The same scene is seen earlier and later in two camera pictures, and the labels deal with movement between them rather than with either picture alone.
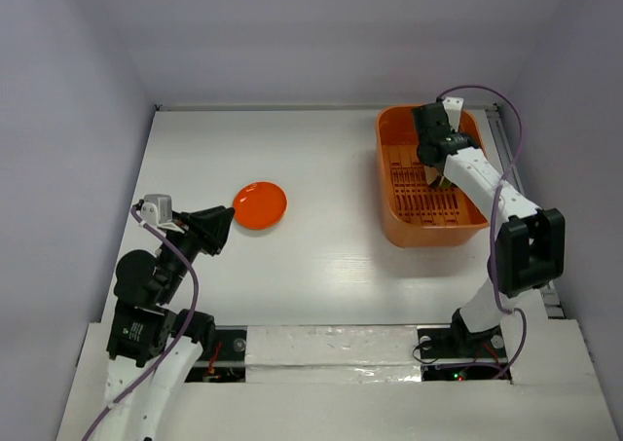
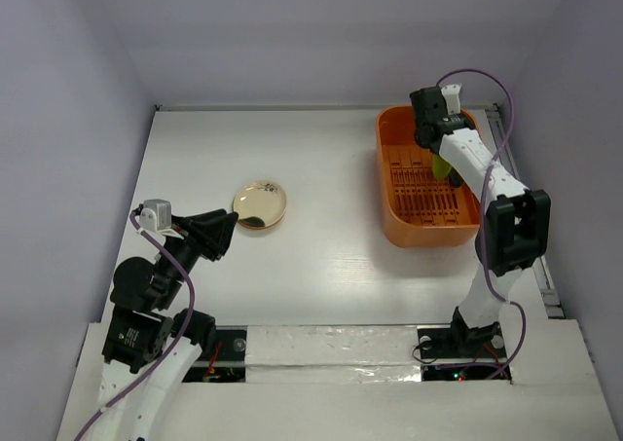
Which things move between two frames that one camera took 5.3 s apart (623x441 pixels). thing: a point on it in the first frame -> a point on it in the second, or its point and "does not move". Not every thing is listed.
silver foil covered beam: (332, 354) does not move
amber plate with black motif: (433, 177) -> (260, 204)
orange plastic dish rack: (417, 213) does not move
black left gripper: (209, 227) does not move
